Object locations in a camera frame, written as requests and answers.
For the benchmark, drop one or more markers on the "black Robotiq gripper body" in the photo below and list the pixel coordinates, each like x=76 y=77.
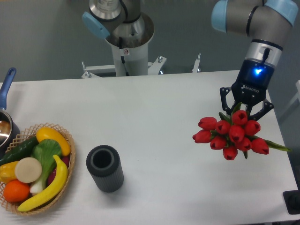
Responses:
x=251 y=83

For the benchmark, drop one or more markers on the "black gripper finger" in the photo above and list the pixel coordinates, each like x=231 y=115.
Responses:
x=266 y=107
x=224 y=91

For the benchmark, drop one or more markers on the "red tulip bouquet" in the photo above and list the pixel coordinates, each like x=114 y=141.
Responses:
x=233 y=133

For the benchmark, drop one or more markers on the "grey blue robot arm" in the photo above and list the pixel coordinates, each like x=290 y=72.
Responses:
x=267 y=22

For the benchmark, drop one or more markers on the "dark grey ribbed vase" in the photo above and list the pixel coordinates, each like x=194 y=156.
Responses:
x=104 y=165

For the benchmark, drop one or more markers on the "black device at edge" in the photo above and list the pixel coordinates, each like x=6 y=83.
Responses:
x=292 y=201

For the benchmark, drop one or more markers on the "purple eggplant toy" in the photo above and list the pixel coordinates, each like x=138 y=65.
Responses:
x=52 y=175

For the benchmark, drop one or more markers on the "yellow squash toy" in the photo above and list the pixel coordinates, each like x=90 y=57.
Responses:
x=50 y=133

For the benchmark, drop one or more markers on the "green bok choy toy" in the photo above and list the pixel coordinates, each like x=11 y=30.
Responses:
x=44 y=152

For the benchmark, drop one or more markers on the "yellow plastic banana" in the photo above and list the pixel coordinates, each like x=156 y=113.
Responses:
x=49 y=192

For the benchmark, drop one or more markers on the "green cucumber toy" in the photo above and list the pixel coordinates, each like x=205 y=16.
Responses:
x=20 y=151

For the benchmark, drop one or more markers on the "beige round disc toy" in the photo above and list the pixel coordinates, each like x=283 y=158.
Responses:
x=28 y=170

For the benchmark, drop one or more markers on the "orange plastic fruit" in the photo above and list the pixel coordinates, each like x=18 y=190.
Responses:
x=16 y=191

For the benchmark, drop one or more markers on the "yellow bell pepper toy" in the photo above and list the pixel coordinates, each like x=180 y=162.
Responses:
x=7 y=172

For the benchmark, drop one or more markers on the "woven wicker basket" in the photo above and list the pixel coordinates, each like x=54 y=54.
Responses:
x=27 y=134

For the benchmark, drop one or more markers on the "white frame at right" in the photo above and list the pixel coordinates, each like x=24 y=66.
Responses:
x=291 y=105

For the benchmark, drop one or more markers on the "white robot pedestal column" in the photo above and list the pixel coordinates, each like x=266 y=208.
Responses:
x=129 y=44

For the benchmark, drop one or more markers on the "white metal base frame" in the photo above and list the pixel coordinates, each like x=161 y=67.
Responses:
x=158 y=67

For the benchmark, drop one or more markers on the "blue handled saucepan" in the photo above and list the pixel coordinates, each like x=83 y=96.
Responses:
x=8 y=129

